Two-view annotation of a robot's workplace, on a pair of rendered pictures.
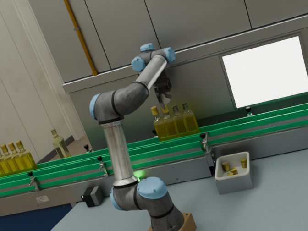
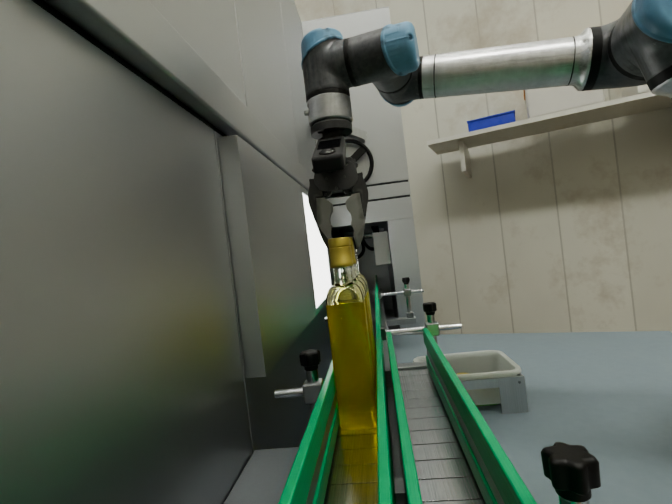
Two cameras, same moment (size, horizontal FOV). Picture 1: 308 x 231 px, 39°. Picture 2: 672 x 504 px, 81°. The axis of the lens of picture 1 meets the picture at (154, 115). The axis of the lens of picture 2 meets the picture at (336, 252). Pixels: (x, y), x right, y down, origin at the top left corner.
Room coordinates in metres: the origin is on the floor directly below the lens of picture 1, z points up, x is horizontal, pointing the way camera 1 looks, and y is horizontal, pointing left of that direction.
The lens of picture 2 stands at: (2.43, 0.57, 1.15)
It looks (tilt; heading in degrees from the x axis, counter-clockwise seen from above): 0 degrees down; 257
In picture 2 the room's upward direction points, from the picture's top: 7 degrees counter-clockwise
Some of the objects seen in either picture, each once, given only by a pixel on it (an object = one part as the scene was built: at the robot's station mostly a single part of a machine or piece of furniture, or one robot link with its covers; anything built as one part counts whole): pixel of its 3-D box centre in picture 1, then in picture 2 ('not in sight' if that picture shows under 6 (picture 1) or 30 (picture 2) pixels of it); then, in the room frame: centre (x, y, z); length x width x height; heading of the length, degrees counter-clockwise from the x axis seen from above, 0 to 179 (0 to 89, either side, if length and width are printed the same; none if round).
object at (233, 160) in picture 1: (234, 171); (464, 380); (1.96, -0.29, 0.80); 0.22 x 0.17 x 0.09; 162
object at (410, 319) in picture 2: not in sight; (402, 308); (1.88, -0.82, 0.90); 0.17 x 0.05 x 0.23; 162
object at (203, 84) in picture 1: (223, 83); (301, 251); (2.29, -0.42, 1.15); 0.90 x 0.03 x 0.34; 72
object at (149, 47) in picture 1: (149, 55); (326, 68); (2.26, -0.09, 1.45); 0.09 x 0.08 x 0.11; 148
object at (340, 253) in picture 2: (154, 111); (340, 252); (2.29, -0.01, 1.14); 0.04 x 0.04 x 0.04
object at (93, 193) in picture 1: (93, 196); not in sight; (2.25, 0.49, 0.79); 0.08 x 0.08 x 0.08; 72
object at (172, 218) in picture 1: (164, 215); not in sight; (1.67, 0.11, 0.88); 0.15 x 0.15 x 0.10
